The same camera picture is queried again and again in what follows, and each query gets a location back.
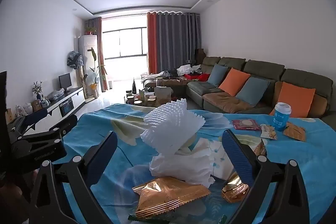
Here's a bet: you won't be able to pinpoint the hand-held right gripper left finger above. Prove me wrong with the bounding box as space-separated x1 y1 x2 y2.
29 131 118 224

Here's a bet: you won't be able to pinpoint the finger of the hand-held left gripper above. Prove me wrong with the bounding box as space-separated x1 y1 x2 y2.
10 109 50 135
17 114 78 144

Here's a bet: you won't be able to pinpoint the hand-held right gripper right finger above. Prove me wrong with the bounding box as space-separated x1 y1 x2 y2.
222 129 311 224

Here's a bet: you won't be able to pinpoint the white tissue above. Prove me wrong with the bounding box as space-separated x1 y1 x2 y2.
149 139 218 185

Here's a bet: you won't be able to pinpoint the white foam fruit net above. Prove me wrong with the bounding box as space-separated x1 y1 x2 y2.
140 98 206 157

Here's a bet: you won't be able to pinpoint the clear green snack wrapper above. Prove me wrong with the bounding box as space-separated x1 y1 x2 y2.
128 214 168 224

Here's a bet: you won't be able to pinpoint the large gold snack wrapper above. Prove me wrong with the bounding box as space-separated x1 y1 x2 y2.
132 176 211 219

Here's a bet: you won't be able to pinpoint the small gold wrapper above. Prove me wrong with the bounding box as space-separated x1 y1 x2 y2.
245 139 268 157

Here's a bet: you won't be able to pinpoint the white black TV cabinet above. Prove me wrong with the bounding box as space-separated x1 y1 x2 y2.
8 86 86 135

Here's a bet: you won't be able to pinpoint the blue vase with twigs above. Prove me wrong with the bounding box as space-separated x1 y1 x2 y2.
32 81 44 101

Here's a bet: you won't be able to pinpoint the clear plastic bag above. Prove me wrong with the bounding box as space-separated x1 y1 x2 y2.
49 88 65 101

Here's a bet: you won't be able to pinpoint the red flat packet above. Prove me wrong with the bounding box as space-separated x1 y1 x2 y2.
232 119 261 131

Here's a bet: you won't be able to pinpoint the crumpled shiny gold wrapper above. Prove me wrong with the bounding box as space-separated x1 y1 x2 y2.
221 172 251 204

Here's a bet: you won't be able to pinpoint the white snack wrapper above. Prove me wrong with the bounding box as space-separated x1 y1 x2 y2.
260 124 278 140

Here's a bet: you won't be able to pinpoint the black computer monitor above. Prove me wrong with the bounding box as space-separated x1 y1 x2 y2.
58 73 72 93

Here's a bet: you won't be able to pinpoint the blue floral blanket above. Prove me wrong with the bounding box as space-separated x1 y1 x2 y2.
63 103 336 224

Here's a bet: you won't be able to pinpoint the tall green potted plant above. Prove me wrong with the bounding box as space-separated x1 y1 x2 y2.
89 48 108 98

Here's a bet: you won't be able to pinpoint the blue paper cup white lid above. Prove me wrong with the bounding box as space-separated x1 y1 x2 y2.
273 102 292 132

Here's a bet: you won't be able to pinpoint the group of glass jars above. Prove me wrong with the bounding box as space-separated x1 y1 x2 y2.
126 90 158 106

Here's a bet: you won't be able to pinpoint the brown gold snack wrapper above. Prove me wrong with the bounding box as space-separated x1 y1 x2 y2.
283 123 306 142

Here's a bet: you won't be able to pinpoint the covered standing fan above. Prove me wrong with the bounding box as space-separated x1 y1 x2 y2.
67 50 87 104

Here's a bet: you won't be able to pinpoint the blue cushion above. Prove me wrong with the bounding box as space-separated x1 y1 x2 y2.
211 63 228 87
236 77 270 107

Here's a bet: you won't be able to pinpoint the white standing air conditioner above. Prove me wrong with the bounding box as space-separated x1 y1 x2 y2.
79 35 98 98

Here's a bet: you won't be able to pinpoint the orange cushion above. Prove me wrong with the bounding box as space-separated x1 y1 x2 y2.
270 81 316 118
218 68 251 97

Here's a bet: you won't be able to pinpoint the dark coffee table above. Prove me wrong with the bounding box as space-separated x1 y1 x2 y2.
123 77 189 109

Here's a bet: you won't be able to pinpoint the narrow orange grey curtain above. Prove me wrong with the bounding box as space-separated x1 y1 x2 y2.
88 17 109 92

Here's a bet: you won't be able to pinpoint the grey green sofa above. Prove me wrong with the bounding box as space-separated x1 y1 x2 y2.
143 56 336 122

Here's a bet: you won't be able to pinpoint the window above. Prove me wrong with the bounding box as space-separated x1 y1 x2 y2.
104 27 147 59

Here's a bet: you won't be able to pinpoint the pile of clothes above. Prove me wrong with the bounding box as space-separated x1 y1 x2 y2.
142 64 210 83

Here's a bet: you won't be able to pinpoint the brown cardboard boxes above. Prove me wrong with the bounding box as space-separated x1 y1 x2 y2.
195 49 208 62

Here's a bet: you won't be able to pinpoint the wide orange grey curtain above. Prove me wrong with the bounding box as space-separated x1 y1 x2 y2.
146 11 202 75

